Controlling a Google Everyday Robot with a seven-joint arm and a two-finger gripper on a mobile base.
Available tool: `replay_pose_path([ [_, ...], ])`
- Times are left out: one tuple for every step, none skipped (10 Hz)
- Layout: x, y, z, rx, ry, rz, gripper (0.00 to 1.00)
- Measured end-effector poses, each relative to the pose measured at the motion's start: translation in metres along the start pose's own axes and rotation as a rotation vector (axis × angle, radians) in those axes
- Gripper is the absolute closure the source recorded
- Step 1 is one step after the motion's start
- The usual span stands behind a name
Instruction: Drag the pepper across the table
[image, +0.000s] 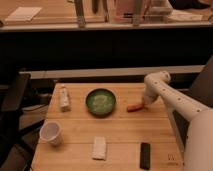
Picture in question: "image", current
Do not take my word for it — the white plastic bottle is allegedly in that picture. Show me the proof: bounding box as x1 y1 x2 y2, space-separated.
59 85 71 112

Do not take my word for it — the black rectangular block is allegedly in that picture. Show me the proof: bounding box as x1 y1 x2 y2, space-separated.
140 143 150 170

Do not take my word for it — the green bowl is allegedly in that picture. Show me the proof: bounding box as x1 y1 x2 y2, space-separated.
85 88 116 118

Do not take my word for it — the black chair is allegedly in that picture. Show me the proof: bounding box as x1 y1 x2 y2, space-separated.
0 72 43 171

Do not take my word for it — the white paper cup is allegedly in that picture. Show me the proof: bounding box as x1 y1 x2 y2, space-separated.
39 122 62 146

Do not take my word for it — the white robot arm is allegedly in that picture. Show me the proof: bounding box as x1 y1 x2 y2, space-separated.
142 71 213 171

